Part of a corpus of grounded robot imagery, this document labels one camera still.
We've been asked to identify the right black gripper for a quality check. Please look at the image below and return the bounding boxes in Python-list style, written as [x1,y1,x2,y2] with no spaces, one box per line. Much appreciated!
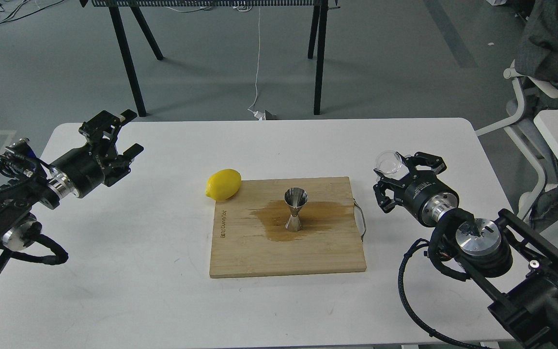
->
[373,152,459,227]

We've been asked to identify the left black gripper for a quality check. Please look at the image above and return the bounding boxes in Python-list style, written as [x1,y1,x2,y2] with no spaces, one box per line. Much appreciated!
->
[50,109,144,199]

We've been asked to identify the clear glass measuring cup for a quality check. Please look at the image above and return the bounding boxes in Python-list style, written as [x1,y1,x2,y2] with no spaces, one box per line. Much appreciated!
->
[374,151,409,180]

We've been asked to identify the steel double jigger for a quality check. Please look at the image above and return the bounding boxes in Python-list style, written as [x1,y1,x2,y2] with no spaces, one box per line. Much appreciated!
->
[284,187,308,232]

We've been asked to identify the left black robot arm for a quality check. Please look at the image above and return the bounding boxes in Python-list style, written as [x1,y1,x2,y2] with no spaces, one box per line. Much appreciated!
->
[0,109,143,274]

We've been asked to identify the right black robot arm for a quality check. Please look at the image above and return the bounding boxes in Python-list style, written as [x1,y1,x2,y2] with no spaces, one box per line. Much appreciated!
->
[373,151,558,349]

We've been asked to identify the yellow lemon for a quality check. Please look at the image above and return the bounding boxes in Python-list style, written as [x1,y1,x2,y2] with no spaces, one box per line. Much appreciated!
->
[204,169,242,202]

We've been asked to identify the white office chair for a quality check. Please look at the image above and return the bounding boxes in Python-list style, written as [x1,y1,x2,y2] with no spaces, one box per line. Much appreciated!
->
[476,62,558,222]

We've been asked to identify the wooden cutting board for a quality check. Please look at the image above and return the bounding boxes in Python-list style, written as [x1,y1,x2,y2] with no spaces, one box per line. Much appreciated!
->
[209,176,366,279]

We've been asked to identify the white hanging cable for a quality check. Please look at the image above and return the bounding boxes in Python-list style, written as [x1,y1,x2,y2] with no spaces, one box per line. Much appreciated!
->
[247,7,277,121]

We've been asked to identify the black metal table frame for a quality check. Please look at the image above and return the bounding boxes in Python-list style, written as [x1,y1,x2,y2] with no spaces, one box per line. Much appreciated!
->
[78,0,341,118]

